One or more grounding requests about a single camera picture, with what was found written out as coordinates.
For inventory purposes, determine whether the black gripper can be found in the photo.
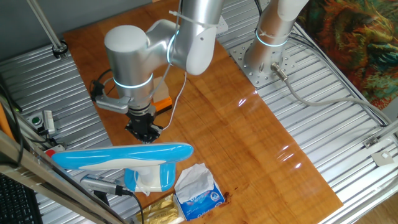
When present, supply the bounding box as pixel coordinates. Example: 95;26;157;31
124;105;164;143

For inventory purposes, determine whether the blue and white desk lamp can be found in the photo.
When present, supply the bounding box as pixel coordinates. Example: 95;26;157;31
51;142;195;193

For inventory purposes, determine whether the grey red button box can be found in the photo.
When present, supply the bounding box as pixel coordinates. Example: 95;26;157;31
44;144;67;159

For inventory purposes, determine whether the grey green button box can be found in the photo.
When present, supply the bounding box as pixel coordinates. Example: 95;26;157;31
26;112;45;128

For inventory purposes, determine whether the orange plastic block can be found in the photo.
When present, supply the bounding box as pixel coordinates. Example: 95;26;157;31
152;95;174;113

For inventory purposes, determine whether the beige wooden cube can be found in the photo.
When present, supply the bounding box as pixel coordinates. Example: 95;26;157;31
152;77;170;103

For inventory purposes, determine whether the gold foil packet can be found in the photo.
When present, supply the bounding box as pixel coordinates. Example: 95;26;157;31
136;193;186;224

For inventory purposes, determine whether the blue tissue pack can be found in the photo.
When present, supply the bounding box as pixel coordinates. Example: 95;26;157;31
174;162;226;222

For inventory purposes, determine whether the white power strip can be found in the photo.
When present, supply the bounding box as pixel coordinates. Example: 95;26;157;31
216;15;229;35

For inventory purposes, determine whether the metal stand pole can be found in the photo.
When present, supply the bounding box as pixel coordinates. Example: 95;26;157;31
26;0;68;60

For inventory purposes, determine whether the black keyboard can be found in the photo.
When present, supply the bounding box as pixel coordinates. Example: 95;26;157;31
0;174;44;224

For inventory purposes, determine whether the colourful painted cloth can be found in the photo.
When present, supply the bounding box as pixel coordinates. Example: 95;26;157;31
297;0;398;110

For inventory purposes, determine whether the white square plate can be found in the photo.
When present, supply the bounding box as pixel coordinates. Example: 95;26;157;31
371;150;395;167

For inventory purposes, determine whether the white lamp power cable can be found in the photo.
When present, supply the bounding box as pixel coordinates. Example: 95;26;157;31
133;71;188;197

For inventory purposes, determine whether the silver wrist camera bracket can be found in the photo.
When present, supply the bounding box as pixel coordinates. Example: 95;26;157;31
90;80;132;114

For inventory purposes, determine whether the silver mounted camera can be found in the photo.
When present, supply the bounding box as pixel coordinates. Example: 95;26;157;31
80;174;134;197

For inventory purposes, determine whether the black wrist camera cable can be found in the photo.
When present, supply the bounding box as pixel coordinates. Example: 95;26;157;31
90;68;116;97

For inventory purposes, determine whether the green button switch box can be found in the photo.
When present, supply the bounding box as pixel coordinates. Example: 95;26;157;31
42;110;57;135

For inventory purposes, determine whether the aluminium frame beam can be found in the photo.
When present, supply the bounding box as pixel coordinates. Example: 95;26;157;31
0;130;126;224

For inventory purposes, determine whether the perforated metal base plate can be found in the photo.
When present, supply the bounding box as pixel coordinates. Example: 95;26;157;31
229;39;299;89

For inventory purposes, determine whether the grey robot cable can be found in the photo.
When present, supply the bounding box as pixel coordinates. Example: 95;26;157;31
270;62;394;125

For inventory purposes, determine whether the small metal corner bracket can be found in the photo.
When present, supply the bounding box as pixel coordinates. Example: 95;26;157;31
363;136;379;149

